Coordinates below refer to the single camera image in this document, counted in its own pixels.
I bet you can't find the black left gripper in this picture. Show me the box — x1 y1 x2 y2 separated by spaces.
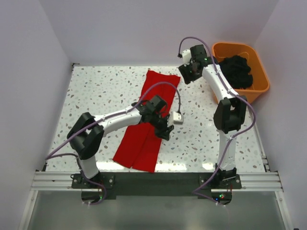
149 112 174 140

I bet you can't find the red t-shirt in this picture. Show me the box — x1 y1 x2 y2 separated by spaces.
113 70 180 173

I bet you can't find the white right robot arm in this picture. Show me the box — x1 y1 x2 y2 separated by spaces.
178 45 247 188

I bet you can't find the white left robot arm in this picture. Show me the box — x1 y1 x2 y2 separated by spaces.
67 95 182 188

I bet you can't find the black clothes pile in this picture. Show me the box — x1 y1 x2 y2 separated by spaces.
219 55 253 89

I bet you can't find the orange plastic basket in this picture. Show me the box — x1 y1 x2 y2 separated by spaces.
212 42 270 103

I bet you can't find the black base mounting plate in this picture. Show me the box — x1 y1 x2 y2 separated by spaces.
70 172 242 204

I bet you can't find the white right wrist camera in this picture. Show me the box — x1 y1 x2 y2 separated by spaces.
181 49 191 66

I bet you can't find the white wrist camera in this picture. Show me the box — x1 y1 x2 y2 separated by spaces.
181 49 191 66
170 112 184 125

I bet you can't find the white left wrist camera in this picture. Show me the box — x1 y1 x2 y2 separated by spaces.
170 112 184 125

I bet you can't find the aluminium frame rail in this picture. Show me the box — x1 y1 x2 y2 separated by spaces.
30 172 283 192

